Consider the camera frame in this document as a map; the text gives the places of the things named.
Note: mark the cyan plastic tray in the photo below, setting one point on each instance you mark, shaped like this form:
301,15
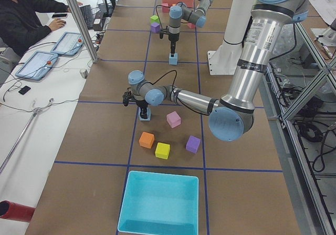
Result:
159,203

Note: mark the seated person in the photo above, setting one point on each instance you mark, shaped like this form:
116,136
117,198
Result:
20,25

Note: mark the black keyboard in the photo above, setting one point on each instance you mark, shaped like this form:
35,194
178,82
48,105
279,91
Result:
86,12

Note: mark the purple block right side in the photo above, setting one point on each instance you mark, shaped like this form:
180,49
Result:
155,27

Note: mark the teach pendant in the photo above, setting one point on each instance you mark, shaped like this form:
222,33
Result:
68,44
37,66

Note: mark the purple block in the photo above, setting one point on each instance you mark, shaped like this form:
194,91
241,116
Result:
193,144
155,27

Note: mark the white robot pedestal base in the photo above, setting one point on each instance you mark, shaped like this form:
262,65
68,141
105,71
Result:
224,60

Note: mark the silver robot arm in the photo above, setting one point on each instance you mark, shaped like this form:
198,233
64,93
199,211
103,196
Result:
250,36
180,11

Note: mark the black smartphone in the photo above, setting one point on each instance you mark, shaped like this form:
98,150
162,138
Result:
24,90

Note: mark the pink block near pedestal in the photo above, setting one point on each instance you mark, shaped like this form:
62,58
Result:
191,26

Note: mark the purple block left side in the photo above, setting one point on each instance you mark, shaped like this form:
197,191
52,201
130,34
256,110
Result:
193,144

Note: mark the green block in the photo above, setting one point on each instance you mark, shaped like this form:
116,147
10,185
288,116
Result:
154,19

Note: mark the light blue block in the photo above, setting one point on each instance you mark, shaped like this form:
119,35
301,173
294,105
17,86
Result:
144,114
173,59

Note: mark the light pink block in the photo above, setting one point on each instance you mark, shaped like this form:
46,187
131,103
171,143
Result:
173,119

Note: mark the teach pendant far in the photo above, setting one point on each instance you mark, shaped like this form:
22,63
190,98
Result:
68,44

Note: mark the teach pendant near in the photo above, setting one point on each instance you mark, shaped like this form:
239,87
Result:
37,66

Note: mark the orange block left side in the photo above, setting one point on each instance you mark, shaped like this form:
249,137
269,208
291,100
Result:
146,140

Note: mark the aluminium frame post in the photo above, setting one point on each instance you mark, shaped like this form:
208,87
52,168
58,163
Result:
79,20

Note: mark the red bottle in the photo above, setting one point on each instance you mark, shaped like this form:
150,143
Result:
15,211

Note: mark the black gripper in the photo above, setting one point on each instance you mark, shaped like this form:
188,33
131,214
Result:
173,38
142,104

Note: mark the yellow block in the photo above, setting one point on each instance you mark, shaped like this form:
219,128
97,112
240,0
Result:
162,150

